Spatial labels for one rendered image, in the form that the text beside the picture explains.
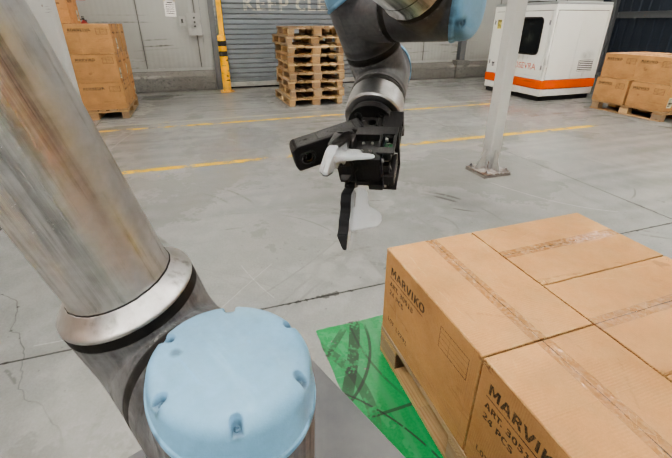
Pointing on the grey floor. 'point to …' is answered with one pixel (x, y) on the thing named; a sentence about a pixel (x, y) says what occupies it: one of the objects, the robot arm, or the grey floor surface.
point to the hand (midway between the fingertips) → (329, 217)
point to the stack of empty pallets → (309, 64)
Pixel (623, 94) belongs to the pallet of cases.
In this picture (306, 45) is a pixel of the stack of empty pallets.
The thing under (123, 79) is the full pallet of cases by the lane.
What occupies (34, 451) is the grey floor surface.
